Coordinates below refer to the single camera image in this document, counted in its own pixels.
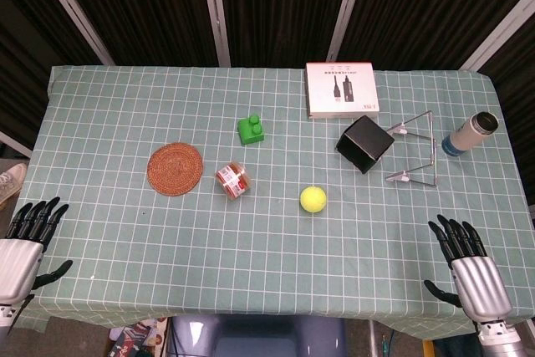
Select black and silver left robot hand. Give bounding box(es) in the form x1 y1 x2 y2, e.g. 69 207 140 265
0 196 74 306

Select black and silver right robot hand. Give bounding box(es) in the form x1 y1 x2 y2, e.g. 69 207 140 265
423 214 513 325

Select yellow tennis ball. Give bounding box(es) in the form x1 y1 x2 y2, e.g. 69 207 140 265
298 186 328 214

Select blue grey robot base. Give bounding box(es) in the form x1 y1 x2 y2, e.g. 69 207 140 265
166 314 348 357

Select colourful printed snack packet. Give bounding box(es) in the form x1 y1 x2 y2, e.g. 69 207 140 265
109 318 169 357

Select black open cardboard box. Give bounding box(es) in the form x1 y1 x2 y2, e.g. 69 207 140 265
335 115 396 175

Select grey sneaker shoe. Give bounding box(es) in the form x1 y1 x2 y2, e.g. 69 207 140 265
0 163 28 208

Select metal table leg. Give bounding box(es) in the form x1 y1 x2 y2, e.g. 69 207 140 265
368 319 379 357

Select white thermos bottle blue band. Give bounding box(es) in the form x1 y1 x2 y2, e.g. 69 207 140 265
441 111 500 157

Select round woven rattan coaster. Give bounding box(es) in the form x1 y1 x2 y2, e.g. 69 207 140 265
146 143 205 196

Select green checkered tablecloth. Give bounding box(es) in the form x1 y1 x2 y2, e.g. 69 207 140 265
16 63 532 342

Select clear plastic jar red label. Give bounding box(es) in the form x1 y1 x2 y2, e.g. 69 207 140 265
215 161 253 201

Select green toy building block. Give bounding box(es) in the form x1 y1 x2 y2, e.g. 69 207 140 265
237 115 268 147

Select white partition frame post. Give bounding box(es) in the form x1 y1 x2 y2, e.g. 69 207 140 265
459 0 535 72
198 0 232 68
28 0 115 67
0 130 34 158
326 0 370 64

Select silver metal wire stand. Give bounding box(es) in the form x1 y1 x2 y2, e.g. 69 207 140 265
384 110 441 187

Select white flat cable package box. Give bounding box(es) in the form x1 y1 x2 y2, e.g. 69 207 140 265
305 62 381 120

